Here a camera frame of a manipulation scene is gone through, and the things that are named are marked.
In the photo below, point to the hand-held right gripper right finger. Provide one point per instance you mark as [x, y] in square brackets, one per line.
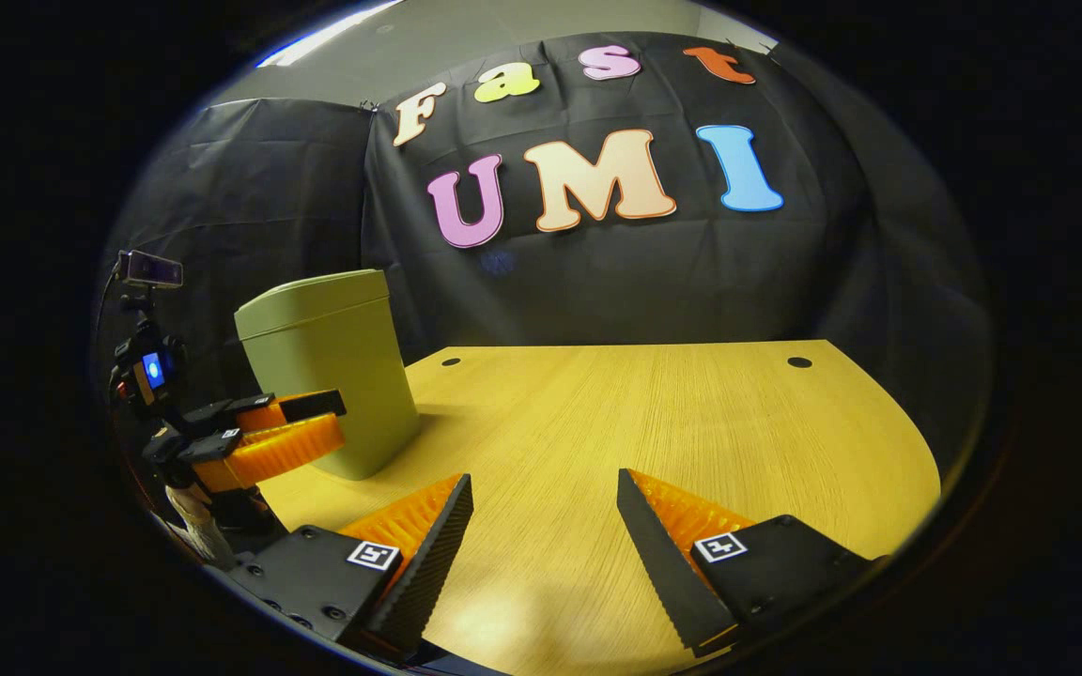
[663, 573]

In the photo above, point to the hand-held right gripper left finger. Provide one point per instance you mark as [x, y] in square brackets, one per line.
[433, 563]

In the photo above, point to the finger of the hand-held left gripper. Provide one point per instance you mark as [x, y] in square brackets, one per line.
[278, 451]
[222, 413]

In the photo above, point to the green desktop garbage bin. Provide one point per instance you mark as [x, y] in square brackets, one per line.
[334, 376]

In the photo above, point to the wooden desktop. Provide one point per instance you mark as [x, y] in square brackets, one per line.
[644, 422]

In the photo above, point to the black backdrop cloth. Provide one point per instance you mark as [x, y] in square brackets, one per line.
[644, 282]

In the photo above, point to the ceiling light panel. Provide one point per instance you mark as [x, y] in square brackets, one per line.
[325, 36]

